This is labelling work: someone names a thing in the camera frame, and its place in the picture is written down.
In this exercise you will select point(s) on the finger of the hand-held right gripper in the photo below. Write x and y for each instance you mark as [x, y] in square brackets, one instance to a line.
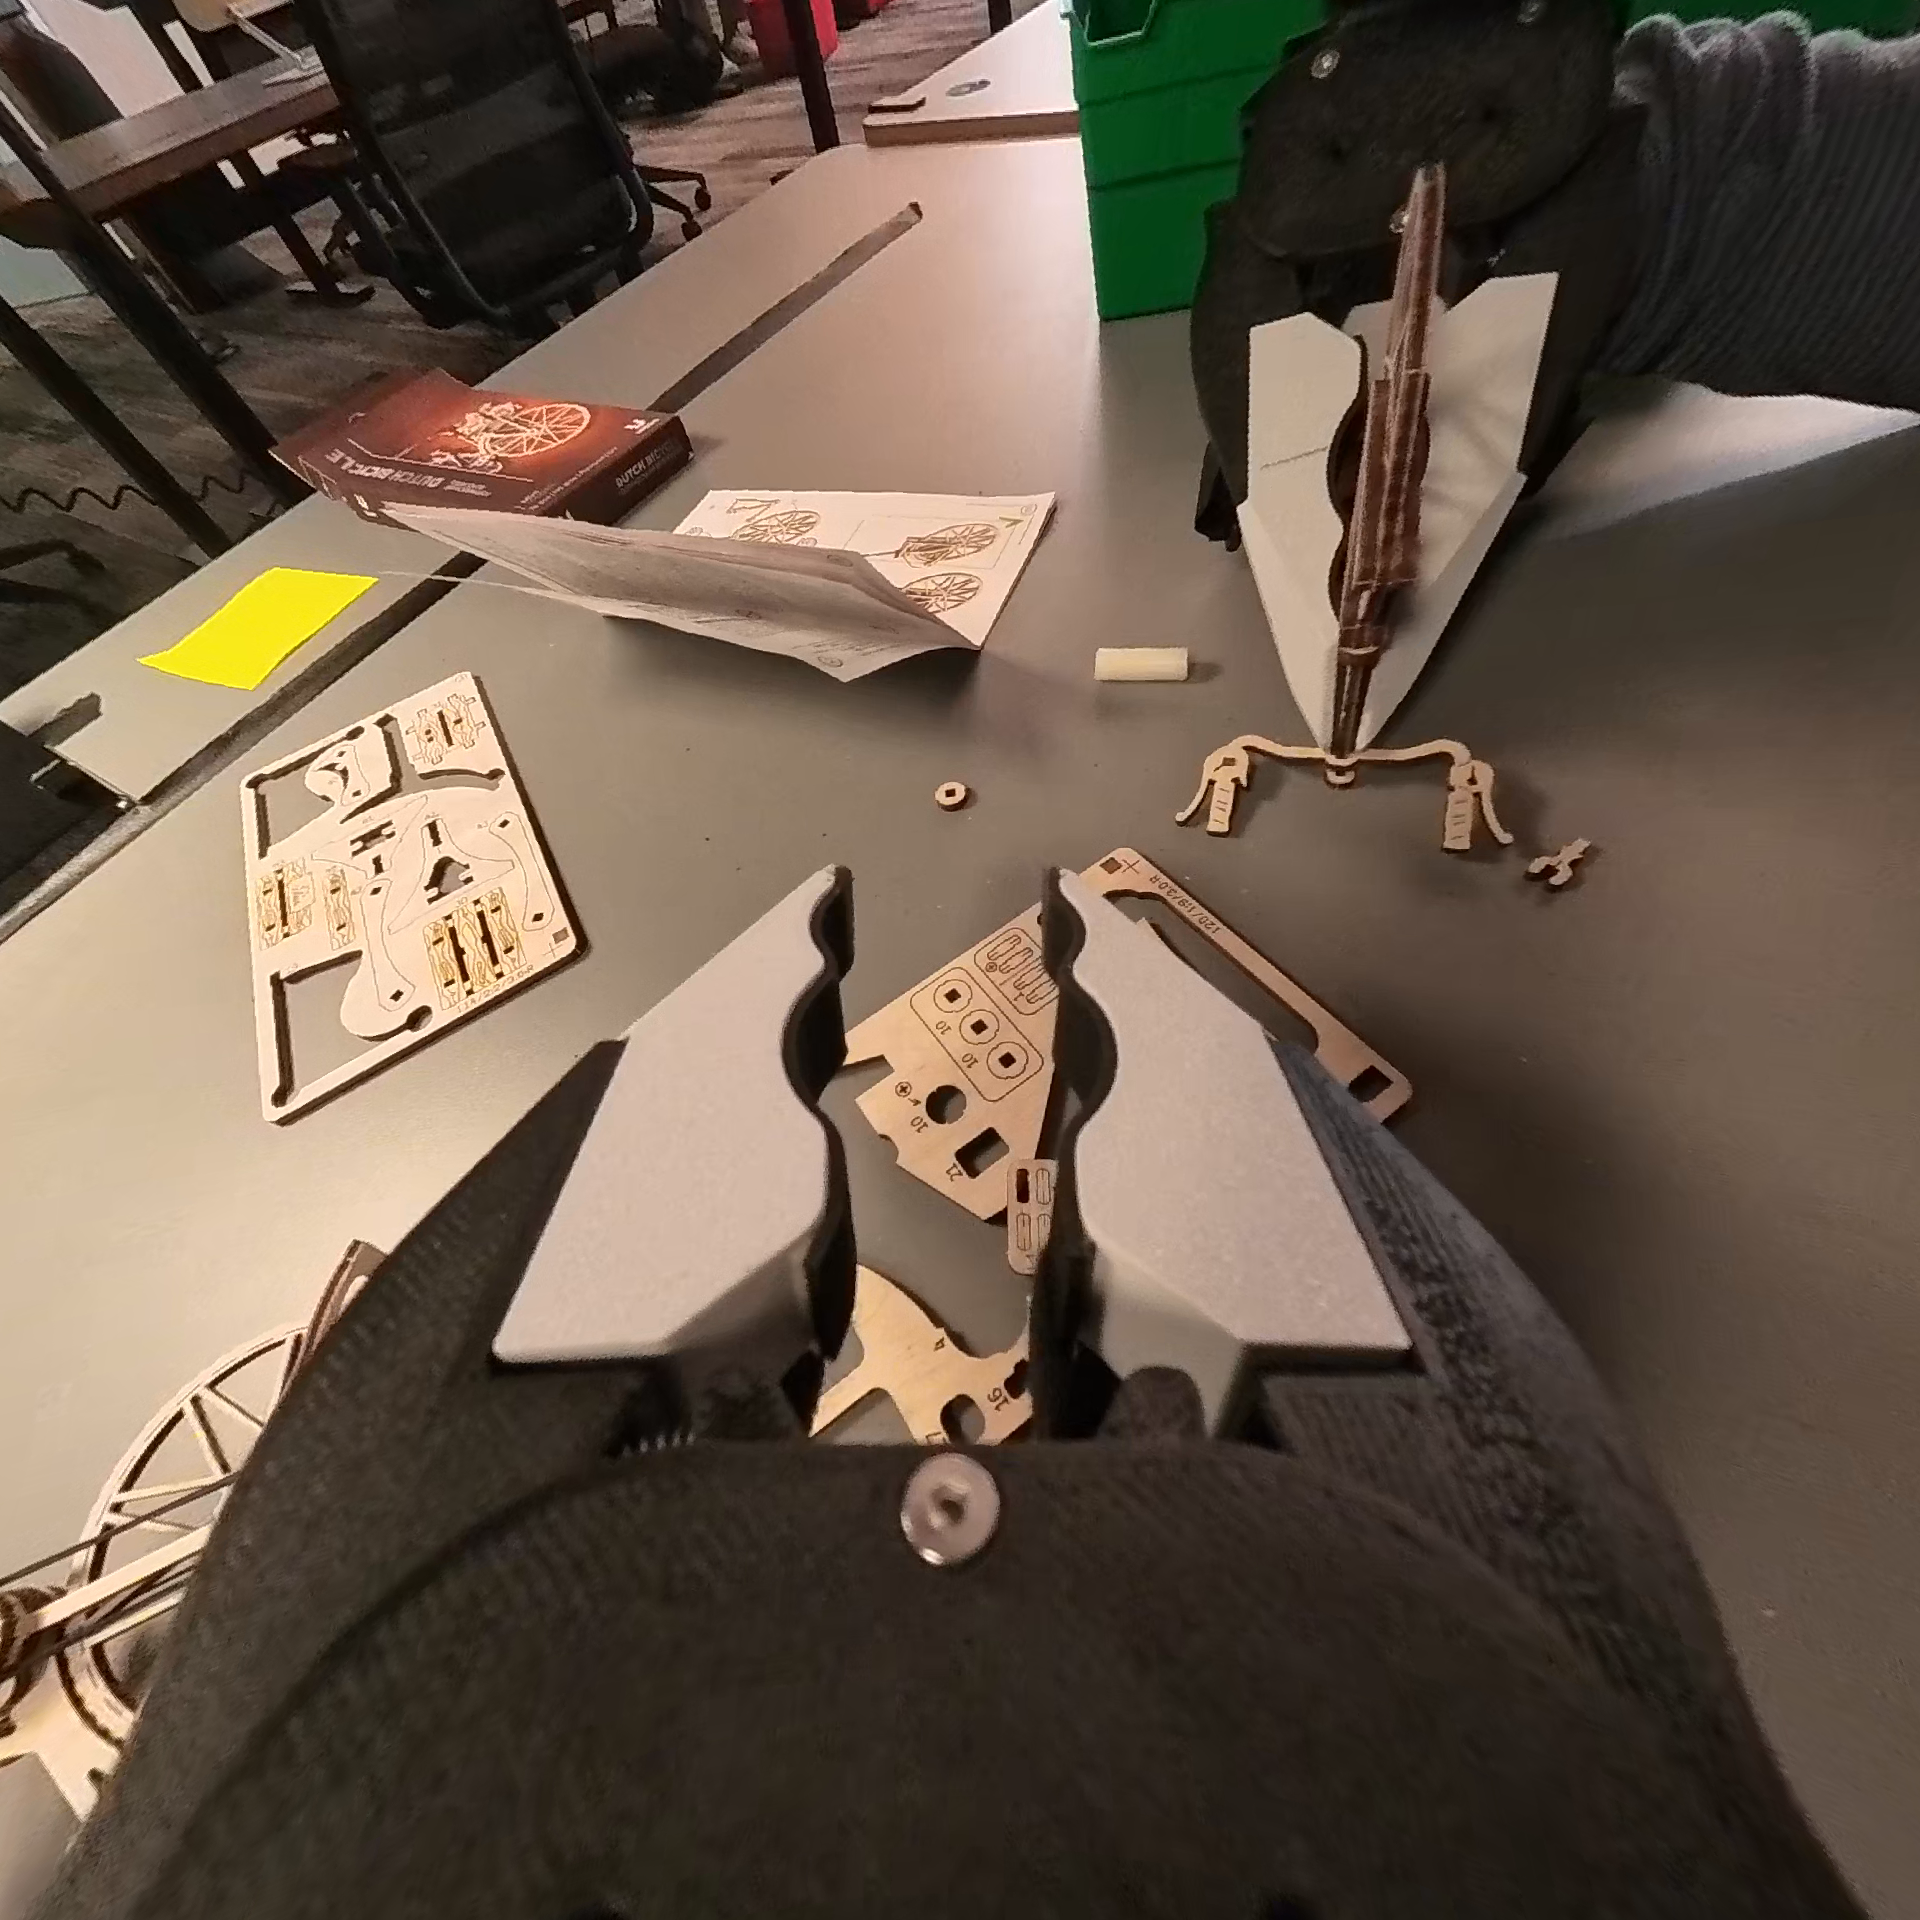
[1479, 404]
[1299, 494]

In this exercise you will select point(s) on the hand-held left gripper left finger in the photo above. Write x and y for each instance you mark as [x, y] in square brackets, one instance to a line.
[676, 1184]

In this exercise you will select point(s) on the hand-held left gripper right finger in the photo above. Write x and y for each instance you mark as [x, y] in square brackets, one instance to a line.
[1229, 1184]

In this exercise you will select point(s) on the wooden bicycle model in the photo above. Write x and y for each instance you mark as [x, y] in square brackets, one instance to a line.
[1395, 450]

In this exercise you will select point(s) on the brown wooden parts sheet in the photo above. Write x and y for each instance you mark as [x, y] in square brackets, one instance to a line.
[901, 1342]

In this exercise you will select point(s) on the person's right forearm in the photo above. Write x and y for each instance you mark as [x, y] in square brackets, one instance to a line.
[1755, 210]

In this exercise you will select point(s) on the pale wooden parts sheet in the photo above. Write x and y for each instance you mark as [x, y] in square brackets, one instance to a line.
[532, 884]

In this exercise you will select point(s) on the brown model kit box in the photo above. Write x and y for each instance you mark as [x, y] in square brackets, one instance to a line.
[495, 434]

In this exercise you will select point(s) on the green plastic bin stack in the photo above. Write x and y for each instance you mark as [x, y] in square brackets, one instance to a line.
[1183, 150]

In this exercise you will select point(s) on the white wax cylinder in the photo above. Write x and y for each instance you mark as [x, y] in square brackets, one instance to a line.
[1143, 664]

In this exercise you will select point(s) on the flat wooden board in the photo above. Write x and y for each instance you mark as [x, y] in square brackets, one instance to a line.
[975, 122]

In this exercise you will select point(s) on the small wooden key-shaped piece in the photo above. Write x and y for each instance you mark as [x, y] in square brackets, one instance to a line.
[1561, 862]

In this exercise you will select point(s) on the loose wooden spoked wheel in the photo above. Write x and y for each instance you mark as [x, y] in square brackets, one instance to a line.
[149, 1404]

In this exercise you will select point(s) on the white instruction booklet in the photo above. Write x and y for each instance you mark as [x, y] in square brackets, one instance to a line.
[721, 578]

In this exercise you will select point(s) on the yellow sticky note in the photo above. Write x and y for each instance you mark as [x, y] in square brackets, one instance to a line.
[265, 627]

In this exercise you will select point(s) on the black mesh office chair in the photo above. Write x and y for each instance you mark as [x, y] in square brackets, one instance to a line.
[481, 150]

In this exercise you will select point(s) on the dark wooden desk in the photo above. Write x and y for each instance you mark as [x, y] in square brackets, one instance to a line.
[149, 162]

